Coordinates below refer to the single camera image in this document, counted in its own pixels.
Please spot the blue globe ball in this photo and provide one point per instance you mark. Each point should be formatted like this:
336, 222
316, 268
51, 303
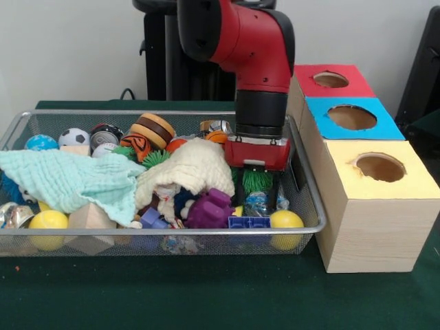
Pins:
40, 142

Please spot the black upright panel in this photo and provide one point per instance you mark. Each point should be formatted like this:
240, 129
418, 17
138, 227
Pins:
426, 68

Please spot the toy burger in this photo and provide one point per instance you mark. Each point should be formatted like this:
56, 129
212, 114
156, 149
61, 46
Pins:
153, 129

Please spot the yellow ball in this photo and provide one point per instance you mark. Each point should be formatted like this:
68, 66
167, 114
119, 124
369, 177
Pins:
48, 220
287, 220

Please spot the dark green tablecloth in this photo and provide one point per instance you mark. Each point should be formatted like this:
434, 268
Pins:
206, 295

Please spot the purple rubber toy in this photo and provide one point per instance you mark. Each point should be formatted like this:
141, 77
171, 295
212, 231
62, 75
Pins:
206, 209

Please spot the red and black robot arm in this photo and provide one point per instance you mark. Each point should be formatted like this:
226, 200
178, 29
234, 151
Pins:
254, 41

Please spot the large green spiky ball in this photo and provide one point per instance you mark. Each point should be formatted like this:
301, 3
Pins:
258, 180

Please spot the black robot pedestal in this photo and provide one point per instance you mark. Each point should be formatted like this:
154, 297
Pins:
161, 68

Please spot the wooden box with three holes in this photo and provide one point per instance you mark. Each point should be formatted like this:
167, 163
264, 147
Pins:
378, 233

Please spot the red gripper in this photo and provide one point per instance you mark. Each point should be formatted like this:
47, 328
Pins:
258, 151

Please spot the mint green cloth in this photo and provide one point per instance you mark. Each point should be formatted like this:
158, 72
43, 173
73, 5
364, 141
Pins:
68, 178

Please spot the cream white cloth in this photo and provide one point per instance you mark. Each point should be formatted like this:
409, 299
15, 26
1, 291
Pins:
192, 165

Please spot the black and white football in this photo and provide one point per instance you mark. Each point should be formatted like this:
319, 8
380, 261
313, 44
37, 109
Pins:
72, 137

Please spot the crushed bottle with blue label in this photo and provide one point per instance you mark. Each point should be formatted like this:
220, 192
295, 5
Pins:
258, 203

